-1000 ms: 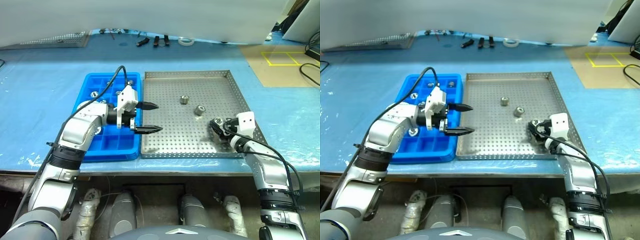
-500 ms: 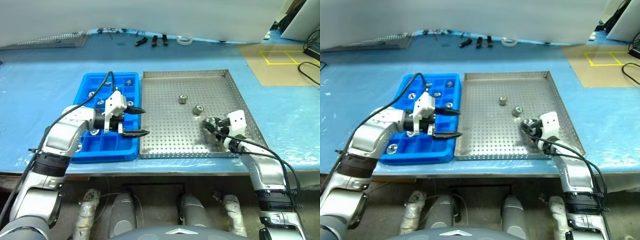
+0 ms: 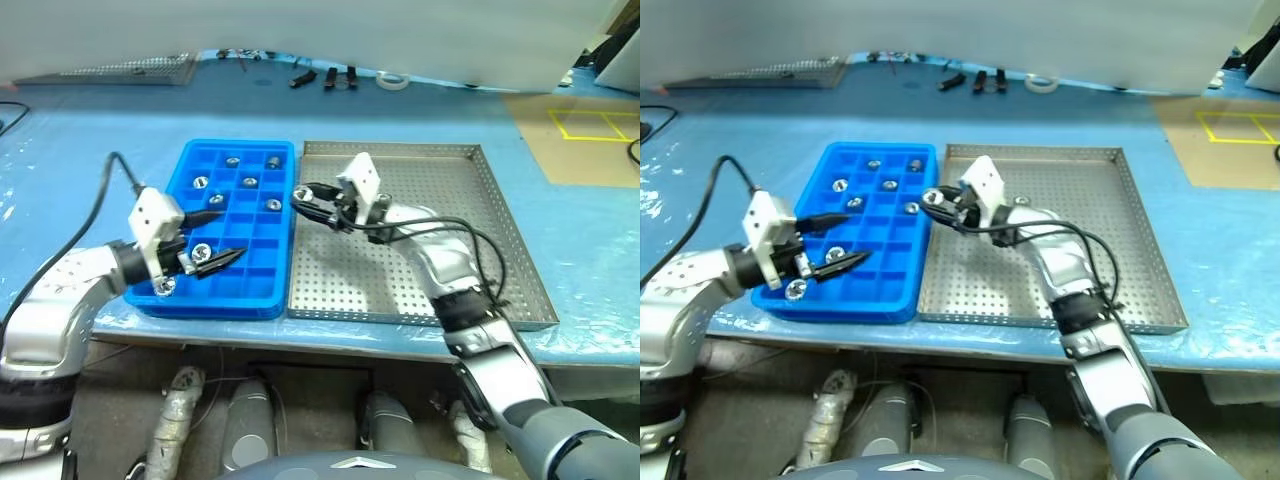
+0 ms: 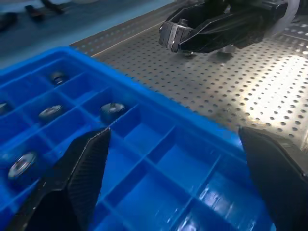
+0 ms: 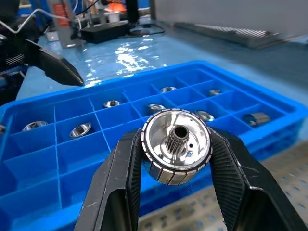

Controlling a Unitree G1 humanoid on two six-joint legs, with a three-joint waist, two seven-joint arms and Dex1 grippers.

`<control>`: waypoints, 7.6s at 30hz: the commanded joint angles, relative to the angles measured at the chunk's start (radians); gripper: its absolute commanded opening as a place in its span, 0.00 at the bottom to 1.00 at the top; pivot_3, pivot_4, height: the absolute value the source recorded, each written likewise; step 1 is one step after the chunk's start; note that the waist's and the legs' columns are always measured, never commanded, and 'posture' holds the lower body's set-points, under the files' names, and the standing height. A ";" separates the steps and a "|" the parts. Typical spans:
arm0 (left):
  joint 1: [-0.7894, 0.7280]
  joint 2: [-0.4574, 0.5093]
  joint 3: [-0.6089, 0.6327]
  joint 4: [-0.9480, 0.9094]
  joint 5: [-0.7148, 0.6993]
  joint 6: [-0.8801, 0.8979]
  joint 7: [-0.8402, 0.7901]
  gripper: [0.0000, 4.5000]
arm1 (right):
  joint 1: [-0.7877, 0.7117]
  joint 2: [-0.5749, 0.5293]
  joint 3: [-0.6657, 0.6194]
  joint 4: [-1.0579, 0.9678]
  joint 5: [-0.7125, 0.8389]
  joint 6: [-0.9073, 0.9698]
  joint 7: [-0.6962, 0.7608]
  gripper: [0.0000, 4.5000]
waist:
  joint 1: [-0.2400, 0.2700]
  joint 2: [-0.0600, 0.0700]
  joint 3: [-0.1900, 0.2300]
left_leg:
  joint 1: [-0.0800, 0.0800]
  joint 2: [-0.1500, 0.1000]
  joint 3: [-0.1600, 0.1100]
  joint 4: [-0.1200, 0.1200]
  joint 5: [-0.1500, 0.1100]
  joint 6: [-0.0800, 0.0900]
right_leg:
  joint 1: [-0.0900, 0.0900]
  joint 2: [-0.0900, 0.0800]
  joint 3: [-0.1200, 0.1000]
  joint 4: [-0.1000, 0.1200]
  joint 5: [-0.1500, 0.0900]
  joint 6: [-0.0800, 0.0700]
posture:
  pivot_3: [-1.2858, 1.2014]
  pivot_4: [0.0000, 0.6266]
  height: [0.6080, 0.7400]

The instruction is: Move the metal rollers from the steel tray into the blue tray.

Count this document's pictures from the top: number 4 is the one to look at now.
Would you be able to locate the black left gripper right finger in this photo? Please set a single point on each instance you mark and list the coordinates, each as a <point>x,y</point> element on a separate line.
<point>279,178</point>

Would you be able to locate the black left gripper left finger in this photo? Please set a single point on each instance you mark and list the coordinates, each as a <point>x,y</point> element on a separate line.
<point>72,183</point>

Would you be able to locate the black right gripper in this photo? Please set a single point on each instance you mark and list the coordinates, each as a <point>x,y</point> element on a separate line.
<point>252,6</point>

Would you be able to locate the blue compartment tray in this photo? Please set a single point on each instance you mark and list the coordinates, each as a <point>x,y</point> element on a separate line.
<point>168,168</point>

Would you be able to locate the perforated metal tray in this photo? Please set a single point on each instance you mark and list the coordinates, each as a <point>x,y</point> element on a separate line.
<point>240,96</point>

